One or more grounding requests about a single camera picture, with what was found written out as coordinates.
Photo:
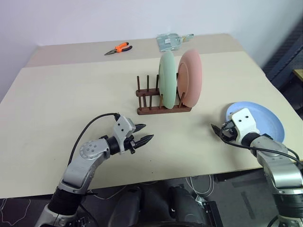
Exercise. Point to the pink plate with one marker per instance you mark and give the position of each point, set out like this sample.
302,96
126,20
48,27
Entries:
191,78

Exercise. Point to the dark wooden dish rack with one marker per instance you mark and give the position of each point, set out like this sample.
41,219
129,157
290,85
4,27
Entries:
163,110

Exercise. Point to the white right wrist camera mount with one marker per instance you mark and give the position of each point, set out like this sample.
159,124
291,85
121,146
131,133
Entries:
243,123

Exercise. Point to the clear plastic bag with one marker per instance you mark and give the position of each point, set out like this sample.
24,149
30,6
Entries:
169,41

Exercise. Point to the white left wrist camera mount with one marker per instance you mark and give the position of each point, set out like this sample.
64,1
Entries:
123,128

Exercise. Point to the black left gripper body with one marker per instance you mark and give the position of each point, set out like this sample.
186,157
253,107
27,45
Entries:
132,143

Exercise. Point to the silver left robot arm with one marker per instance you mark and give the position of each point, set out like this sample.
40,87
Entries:
78,168

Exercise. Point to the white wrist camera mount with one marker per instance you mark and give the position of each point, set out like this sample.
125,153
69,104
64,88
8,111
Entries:
123,128
243,123

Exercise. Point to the green plate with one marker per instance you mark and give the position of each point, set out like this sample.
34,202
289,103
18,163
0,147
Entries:
166,80

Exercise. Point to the black floor box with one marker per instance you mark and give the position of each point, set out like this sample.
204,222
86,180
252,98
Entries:
213,214

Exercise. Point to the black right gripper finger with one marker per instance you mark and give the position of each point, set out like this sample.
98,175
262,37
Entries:
216,129

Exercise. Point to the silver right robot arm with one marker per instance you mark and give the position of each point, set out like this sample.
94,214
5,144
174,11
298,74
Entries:
281,170

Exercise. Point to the dark rounded shape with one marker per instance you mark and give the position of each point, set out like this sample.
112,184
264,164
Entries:
187,208
126,208

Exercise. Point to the small clear plastic packet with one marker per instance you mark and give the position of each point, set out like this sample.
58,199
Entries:
188,37

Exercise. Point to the light wooden board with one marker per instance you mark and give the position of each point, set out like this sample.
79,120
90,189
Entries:
298,74

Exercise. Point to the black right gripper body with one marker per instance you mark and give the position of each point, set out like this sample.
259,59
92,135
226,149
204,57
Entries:
229,134

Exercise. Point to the blue plate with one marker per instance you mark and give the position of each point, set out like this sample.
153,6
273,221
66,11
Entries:
267,120

